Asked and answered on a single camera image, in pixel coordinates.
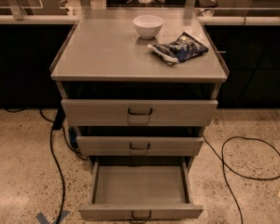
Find grey middle drawer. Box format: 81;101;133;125
77;136;203;156

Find black cable right floor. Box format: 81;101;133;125
203;135;280;224

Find grey drawer cabinet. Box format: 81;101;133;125
49;7;231;173

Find blue tape cross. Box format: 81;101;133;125
35;210;70;224

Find grey top drawer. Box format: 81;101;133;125
62;99;217;126

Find grey drawer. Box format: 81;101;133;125
79;160;203;222
62;99;217;126
77;136;203;156

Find black cable left floor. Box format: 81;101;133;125
4;106;87;224

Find white bowl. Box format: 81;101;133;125
133;15;163;39

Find grey bottom drawer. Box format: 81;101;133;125
79;160;203;222

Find blue white snack bag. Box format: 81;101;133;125
147;31;208;65

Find black cable floor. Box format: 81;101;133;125
203;135;280;224
4;106;87;224

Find dark counter cabinets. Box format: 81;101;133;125
0;21;280;108

